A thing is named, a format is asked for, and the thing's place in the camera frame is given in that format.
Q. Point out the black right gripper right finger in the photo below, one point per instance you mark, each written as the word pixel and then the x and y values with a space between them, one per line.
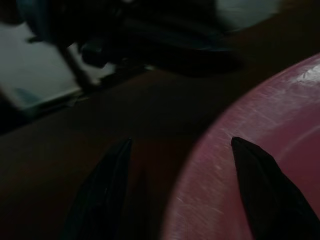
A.
pixel 267 195

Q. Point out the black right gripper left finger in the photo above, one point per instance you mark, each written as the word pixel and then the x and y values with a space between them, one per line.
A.
pixel 100 195

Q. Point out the pink plastic plate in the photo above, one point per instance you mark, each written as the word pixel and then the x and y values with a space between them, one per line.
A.
pixel 250 125

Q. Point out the black office chair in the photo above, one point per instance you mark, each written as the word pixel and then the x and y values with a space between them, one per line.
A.
pixel 150 37

